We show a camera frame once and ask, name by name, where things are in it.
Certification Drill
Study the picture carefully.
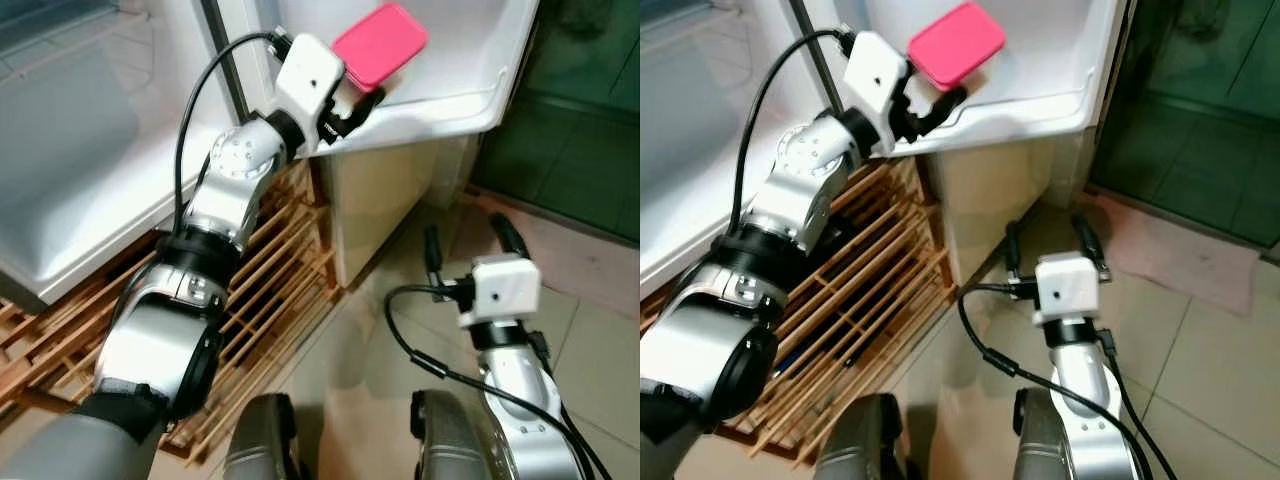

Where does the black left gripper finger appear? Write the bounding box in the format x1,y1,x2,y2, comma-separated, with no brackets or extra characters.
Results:
348,88,388,125
922,87,969,134

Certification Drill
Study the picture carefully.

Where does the small container with pink lid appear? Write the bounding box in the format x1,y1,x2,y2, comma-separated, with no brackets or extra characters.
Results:
907,2,1007,91
332,2,429,93

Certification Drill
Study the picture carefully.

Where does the small silver fridge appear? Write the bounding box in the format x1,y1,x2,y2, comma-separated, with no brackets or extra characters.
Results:
0,0,541,313
640,0,1131,299

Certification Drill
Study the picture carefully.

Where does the pink floor mat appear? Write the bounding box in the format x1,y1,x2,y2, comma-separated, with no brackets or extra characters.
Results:
1075,190,1261,316
450,195,641,321

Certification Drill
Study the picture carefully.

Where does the green tinted glass door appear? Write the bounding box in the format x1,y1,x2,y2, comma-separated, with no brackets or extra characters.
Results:
1085,0,1280,251
470,0,641,246

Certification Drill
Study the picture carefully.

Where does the wooden wine rack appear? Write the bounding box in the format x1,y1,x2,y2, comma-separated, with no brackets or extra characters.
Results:
0,160,346,466
715,155,956,466

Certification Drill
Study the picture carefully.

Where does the grey right robot leg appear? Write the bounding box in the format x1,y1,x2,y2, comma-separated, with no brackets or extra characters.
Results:
1013,388,1079,480
410,390,521,480

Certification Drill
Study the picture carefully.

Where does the grey robot leg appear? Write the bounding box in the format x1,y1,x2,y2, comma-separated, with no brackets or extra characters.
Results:
1013,388,1079,480
222,393,301,480
812,393,906,480
410,390,521,480

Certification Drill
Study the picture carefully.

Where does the grey left robot leg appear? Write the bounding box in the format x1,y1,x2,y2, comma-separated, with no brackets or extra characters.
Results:
222,393,301,480
812,393,906,480

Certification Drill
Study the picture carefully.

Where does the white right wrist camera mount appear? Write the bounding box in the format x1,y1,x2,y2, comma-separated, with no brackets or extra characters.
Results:
458,253,542,327
1033,252,1101,323

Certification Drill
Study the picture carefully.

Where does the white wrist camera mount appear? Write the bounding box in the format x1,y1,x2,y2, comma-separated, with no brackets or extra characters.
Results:
275,35,347,156
843,30,916,156
458,253,542,327
1033,252,1101,323

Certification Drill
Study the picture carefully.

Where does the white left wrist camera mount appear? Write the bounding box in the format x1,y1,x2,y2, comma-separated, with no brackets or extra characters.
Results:
275,35,347,156
843,30,916,156

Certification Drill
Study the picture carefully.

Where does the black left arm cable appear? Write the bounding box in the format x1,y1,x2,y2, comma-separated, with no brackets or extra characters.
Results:
172,30,296,236
728,28,856,236

